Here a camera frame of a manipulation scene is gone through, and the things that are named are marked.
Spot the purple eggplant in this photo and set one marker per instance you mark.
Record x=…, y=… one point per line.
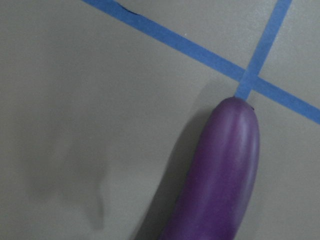
x=220, y=181

